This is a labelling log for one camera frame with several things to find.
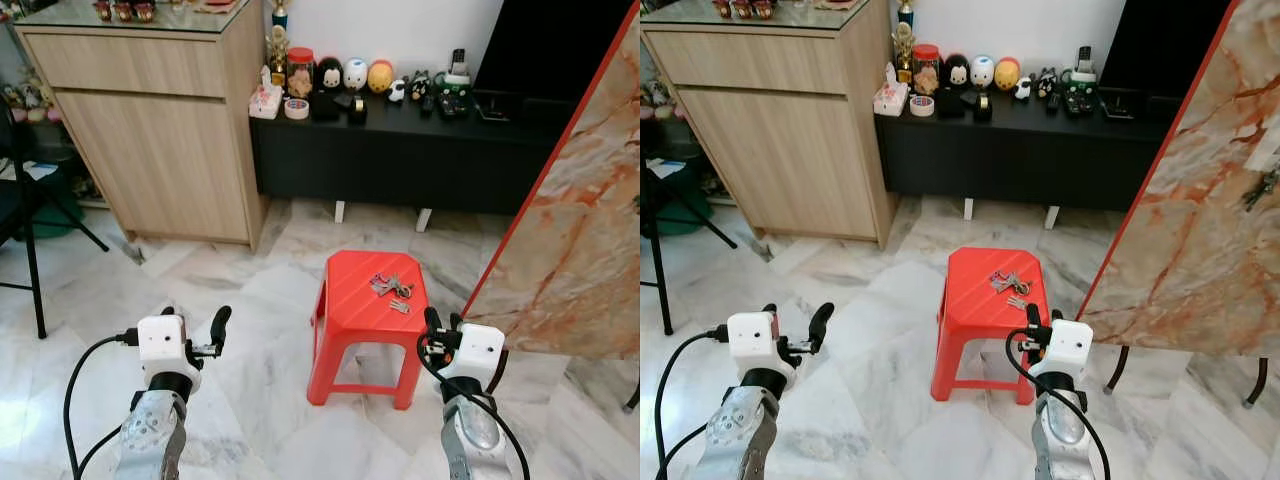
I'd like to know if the red plastic stool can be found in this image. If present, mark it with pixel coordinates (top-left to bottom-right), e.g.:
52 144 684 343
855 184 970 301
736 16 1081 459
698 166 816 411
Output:
307 250 431 411
930 247 1051 406

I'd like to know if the dark green container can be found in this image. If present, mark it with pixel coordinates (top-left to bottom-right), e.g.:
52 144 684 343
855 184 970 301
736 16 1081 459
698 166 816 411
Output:
655 160 713 236
0 165 86 241

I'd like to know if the black low console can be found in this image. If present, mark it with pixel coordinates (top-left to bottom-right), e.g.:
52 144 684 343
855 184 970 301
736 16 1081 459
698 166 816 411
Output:
250 88 576 233
875 90 1186 231

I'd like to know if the marble table with red edge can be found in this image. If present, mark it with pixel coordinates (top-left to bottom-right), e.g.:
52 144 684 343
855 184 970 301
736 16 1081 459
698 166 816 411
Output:
1078 0 1280 406
462 5 641 411

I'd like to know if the light wooden cabinet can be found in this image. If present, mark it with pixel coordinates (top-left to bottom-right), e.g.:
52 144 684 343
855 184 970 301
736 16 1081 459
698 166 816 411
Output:
640 0 898 249
12 0 269 249

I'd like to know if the white pink tissue box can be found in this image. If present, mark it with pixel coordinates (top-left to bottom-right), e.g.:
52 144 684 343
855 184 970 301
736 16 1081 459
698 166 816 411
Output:
248 66 285 121
873 63 909 117

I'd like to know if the jar with red lid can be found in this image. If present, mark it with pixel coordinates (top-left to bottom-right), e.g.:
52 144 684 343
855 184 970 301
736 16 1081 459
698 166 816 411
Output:
911 44 942 97
286 47 316 99

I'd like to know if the gold trophy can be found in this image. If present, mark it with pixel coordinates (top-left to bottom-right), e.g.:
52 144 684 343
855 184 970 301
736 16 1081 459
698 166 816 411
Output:
266 0 291 76
893 0 917 81

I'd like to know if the black television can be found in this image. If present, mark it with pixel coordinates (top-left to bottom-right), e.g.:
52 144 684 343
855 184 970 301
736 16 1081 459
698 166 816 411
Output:
473 0 634 101
1098 0 1233 101

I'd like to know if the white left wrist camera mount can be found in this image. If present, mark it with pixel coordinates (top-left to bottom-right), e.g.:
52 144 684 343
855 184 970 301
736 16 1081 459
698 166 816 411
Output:
137 313 192 377
727 311 783 373

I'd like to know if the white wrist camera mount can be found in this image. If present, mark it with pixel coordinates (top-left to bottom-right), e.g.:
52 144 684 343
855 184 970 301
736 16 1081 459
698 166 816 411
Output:
137 313 192 377
727 311 783 373
455 322 507 383
1043 319 1094 379

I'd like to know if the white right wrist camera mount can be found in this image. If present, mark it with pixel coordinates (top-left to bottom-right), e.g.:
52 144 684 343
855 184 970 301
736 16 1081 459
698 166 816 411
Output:
1043 319 1094 379
455 322 507 383

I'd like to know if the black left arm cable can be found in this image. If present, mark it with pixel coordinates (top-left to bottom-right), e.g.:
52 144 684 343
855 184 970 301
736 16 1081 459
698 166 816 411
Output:
654 330 731 480
62 333 141 480

